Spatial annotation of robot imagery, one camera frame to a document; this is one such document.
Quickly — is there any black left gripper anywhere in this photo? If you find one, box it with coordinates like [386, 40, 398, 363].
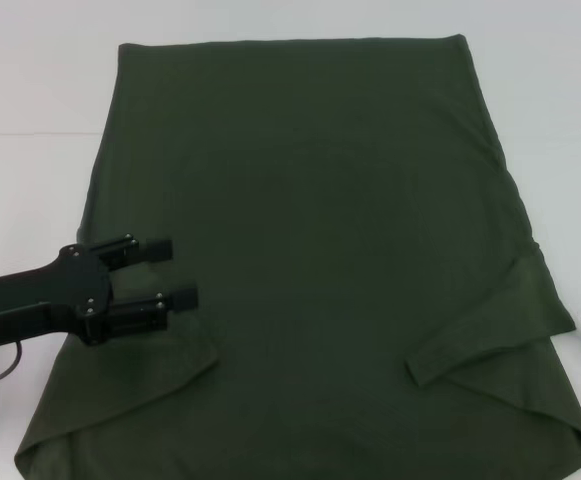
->
[0, 232, 200, 354]

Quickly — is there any dark green shirt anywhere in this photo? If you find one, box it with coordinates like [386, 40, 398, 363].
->
[13, 33, 581, 480]

